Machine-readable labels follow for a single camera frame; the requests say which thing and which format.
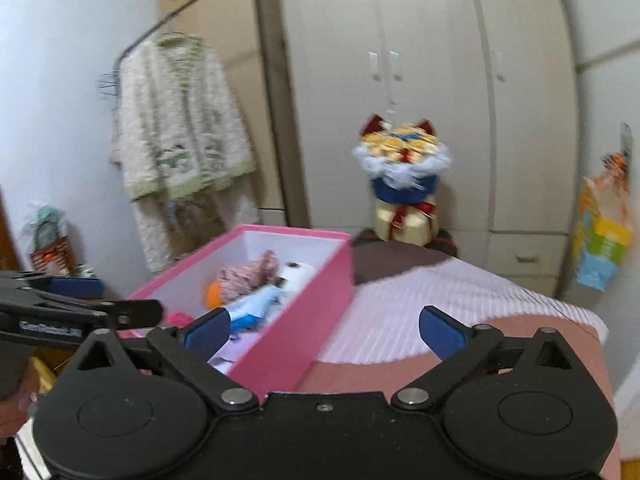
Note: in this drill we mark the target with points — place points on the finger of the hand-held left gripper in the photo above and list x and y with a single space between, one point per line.
140 314
75 288

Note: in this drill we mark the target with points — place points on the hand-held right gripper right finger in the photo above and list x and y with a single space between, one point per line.
442 332

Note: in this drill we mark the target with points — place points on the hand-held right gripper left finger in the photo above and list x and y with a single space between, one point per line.
207 330

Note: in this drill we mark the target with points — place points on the bright pink soft toy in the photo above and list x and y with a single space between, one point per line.
179 320

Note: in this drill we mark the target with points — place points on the small orange ball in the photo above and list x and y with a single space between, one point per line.
214 294

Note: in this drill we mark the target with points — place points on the blue white wet wipes pack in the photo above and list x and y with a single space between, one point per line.
252 307

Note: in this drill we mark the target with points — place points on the pink cardboard box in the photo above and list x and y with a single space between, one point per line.
300 330

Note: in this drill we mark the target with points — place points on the white panda plush toy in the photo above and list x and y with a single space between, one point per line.
295 275

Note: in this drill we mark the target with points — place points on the printed paper sheet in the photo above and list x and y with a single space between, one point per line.
230 357

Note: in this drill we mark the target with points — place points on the brown woven bag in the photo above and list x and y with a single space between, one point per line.
52 255

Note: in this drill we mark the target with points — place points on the pink striped bedsheet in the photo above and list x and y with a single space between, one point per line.
450 290

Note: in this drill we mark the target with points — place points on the yellow box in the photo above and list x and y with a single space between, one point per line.
42 377

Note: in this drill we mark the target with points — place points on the dark case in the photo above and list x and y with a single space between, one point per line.
447 244

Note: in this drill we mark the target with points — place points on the fluffy white pajama pants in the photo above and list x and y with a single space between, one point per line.
200 225

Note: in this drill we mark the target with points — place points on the cream bundle with red ribbon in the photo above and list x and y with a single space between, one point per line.
405 222

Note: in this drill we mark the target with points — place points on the yellow flower bouquet blue wrap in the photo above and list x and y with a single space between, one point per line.
400 160

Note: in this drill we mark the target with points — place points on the colourful gift bag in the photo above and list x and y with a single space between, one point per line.
600 240

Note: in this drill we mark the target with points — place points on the fluffy white pajama top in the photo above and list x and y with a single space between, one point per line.
180 125

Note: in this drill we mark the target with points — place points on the black clothes rack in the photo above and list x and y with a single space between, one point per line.
280 110

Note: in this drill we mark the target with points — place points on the grey wardrobe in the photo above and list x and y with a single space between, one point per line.
450 60

